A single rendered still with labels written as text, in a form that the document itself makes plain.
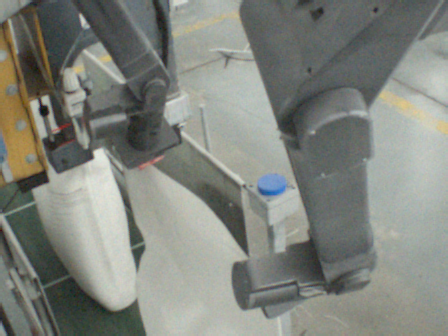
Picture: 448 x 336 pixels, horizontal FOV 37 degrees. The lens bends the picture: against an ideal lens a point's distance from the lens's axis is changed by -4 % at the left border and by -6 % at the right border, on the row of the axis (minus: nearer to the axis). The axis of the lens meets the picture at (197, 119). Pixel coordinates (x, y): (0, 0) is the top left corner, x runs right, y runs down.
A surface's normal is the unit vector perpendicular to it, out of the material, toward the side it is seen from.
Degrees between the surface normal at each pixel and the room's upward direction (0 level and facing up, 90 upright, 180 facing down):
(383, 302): 0
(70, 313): 0
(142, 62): 104
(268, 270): 30
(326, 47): 60
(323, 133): 119
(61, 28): 90
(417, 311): 0
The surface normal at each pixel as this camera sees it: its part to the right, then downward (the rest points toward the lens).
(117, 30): 0.42, 0.62
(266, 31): -0.77, -0.15
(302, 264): 0.20, -0.54
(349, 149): 0.23, 0.84
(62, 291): -0.13, -0.85
